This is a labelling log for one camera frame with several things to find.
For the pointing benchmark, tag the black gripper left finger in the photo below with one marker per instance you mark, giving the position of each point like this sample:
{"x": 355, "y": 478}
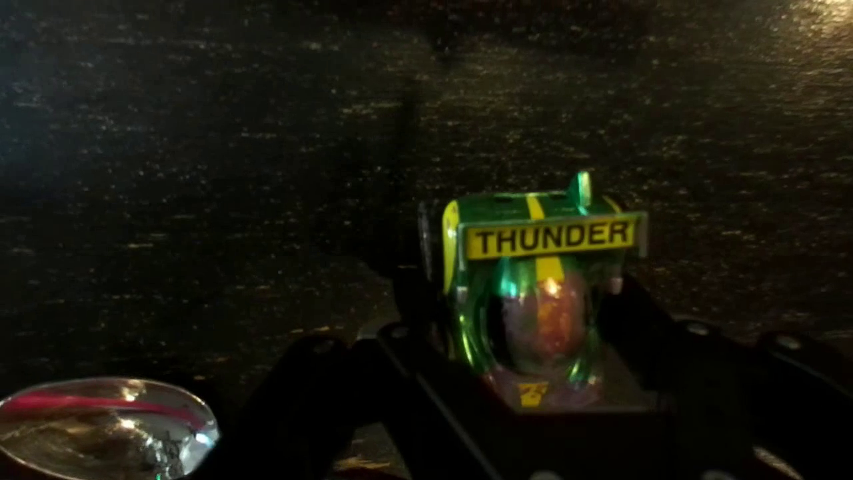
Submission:
{"x": 323, "y": 390}

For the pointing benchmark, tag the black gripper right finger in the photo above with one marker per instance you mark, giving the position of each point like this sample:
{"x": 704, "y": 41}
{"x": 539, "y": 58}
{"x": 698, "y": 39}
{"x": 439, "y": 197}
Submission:
{"x": 772, "y": 409}

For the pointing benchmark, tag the green toy car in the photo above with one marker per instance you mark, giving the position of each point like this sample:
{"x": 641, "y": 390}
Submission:
{"x": 521, "y": 278}

